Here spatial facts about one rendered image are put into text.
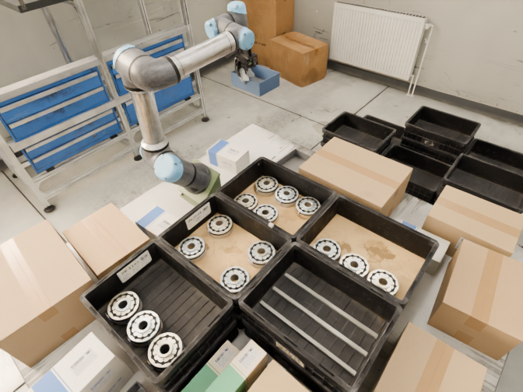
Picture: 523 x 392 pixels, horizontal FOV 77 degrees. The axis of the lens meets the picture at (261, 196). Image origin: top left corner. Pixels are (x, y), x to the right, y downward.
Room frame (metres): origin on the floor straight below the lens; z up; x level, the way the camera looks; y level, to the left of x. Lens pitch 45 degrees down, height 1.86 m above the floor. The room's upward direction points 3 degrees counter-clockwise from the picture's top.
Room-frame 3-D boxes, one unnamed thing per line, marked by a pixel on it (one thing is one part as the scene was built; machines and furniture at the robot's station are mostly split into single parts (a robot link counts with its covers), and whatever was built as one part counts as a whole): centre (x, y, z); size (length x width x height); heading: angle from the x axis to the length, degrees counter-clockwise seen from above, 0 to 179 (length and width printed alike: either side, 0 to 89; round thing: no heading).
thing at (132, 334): (0.47, 0.39, 0.86); 0.10 x 0.10 x 0.01
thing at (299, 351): (0.47, -0.15, 0.92); 0.40 x 0.30 x 0.02; 48
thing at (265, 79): (1.61, 0.00, 1.10); 0.20 x 0.15 x 0.07; 45
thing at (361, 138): (1.86, -0.67, 0.37); 0.40 x 0.30 x 0.45; 46
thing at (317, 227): (0.69, -0.35, 0.87); 0.40 x 0.30 x 0.11; 48
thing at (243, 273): (0.61, 0.11, 0.86); 0.10 x 0.10 x 0.01
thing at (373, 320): (0.47, -0.15, 0.87); 0.40 x 0.30 x 0.11; 48
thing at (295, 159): (1.32, -0.18, 0.73); 0.27 x 0.20 x 0.05; 134
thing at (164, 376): (0.52, 0.35, 0.92); 0.40 x 0.30 x 0.02; 48
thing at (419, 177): (1.58, -0.97, 0.31); 0.40 x 0.30 x 0.34; 46
